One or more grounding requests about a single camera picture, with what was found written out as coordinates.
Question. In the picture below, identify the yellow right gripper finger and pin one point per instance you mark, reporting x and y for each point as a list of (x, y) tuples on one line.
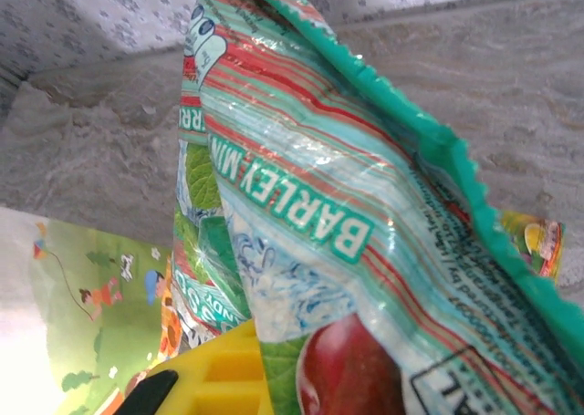
[(219, 378)]

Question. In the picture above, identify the white paper bag green print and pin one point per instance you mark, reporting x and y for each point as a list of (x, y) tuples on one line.
[(91, 333)]

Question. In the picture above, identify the teal Fox's candy bag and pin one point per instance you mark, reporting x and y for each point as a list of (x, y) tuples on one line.
[(342, 205)]

